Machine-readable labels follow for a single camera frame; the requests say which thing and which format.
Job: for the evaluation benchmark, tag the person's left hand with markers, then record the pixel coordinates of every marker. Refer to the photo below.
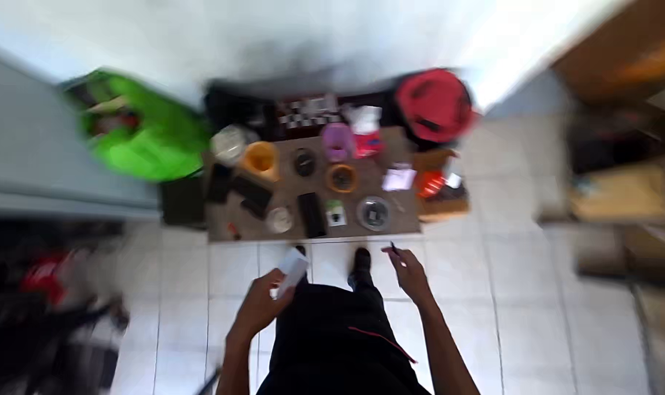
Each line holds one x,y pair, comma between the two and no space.
257,305

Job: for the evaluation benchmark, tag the person's right hand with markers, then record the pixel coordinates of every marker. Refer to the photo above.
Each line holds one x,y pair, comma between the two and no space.
413,280

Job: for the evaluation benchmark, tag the person's left fingers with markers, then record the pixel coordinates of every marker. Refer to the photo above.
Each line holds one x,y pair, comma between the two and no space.
274,280

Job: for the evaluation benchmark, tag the person's right fingers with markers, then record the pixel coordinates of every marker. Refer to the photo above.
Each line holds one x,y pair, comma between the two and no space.
399,258

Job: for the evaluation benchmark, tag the black pen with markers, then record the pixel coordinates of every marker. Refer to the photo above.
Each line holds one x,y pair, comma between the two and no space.
395,249

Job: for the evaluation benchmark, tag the white paper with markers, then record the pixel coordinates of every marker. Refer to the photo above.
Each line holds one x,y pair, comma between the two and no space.
293,269

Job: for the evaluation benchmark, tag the person's left forearm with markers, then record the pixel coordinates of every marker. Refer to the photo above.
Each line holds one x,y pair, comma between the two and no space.
237,363

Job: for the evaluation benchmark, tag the person's right forearm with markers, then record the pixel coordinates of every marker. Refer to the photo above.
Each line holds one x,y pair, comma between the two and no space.
447,350

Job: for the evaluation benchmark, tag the person's legs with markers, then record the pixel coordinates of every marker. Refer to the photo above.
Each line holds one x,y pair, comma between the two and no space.
361,270

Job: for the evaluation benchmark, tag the clear lidded round container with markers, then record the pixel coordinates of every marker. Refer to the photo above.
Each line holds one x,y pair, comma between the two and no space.
373,214

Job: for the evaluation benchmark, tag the brown table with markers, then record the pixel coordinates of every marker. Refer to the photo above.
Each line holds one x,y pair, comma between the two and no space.
277,226

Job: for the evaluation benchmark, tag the white round lid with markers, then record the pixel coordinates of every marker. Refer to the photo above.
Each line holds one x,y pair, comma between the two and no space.
279,220

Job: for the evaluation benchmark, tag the small orange black tool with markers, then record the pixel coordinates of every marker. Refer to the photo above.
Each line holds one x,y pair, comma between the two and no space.
234,231

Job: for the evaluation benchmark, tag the cardboard box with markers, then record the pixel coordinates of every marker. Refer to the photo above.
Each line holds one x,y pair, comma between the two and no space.
442,207

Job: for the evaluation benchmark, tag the black rectangular case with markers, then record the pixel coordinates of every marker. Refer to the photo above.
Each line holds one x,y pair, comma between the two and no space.
312,214

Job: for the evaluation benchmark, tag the green and white card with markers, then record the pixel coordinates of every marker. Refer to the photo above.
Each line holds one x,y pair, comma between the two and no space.
335,213

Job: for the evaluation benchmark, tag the light purple paper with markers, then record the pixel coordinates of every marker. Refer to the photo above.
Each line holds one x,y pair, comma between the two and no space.
399,178

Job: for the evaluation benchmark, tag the red plastic packet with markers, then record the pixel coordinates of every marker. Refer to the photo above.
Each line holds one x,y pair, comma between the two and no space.
431,184

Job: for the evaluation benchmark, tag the black rectangular box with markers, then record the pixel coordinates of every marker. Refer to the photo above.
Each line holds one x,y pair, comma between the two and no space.
253,192

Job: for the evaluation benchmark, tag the person's body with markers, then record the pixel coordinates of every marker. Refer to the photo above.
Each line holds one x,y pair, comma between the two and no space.
332,351

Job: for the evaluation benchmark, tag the orange round bowl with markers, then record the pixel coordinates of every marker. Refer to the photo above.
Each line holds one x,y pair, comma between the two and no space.
342,179

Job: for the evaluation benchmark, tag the black rectangular pouch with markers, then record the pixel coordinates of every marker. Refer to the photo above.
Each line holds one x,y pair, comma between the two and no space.
218,183

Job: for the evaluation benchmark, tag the dark green box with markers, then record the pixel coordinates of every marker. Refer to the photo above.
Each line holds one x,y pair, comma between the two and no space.
183,202

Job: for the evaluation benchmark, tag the black round dish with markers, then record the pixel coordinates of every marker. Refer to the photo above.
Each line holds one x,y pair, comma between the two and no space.
305,162

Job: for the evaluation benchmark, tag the yellow orange cup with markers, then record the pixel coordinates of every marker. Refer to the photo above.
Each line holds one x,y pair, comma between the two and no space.
261,158

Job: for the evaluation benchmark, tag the pink and white packet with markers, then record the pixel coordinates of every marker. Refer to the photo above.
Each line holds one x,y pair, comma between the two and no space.
367,134

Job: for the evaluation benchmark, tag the purple cup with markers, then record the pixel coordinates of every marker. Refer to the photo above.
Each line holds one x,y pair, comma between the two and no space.
338,140

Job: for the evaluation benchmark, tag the clear round plastic container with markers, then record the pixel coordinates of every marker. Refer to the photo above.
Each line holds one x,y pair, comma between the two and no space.
228,146

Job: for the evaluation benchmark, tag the red round bag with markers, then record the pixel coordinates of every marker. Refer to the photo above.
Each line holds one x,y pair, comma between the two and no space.
436,99

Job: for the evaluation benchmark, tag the black and white checkered box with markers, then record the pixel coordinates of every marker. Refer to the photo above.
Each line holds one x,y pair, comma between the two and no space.
307,118

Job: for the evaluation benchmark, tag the black bag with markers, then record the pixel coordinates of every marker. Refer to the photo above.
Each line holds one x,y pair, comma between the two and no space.
231,107

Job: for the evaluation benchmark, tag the green bag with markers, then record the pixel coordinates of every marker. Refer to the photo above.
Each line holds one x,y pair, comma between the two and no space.
151,129

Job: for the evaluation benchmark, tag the tan cardboard carton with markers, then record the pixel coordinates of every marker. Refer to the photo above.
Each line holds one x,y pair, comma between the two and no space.
620,195

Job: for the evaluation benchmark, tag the brown wooden cabinet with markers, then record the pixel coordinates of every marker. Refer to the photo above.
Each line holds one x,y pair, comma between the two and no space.
629,55

